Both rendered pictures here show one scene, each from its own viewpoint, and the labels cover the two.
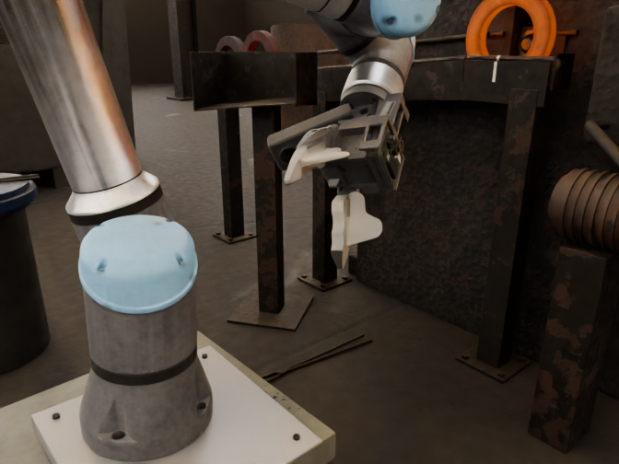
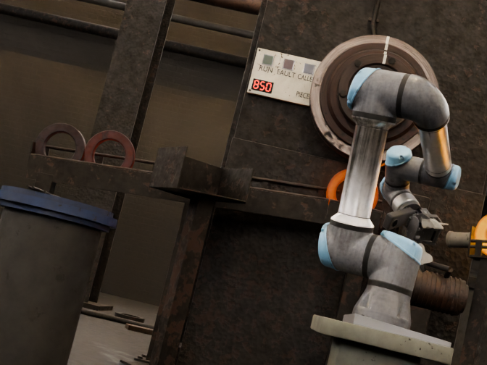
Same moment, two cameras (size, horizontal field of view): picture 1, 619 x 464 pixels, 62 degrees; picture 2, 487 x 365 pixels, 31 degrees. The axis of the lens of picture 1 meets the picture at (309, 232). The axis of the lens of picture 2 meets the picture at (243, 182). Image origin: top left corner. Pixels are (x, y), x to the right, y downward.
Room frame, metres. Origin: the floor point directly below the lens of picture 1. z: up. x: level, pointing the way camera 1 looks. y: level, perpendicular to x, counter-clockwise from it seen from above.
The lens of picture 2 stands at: (-0.76, 2.10, 0.30)
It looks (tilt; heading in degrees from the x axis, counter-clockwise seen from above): 7 degrees up; 314
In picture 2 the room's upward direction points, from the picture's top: 14 degrees clockwise
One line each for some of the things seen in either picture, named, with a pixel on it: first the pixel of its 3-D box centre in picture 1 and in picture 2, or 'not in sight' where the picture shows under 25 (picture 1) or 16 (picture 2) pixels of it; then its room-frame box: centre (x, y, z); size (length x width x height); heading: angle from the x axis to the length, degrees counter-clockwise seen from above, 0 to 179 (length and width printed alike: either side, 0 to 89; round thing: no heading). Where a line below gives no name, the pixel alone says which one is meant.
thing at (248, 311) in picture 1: (261, 191); (180, 263); (1.36, 0.13, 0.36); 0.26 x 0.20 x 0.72; 75
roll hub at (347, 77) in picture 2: not in sight; (376, 93); (1.09, -0.34, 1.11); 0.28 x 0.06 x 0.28; 40
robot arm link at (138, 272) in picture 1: (141, 286); (394, 260); (0.51, 0.19, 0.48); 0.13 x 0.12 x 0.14; 21
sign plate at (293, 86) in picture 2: not in sight; (285, 77); (1.48, -0.28, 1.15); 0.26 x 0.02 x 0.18; 40
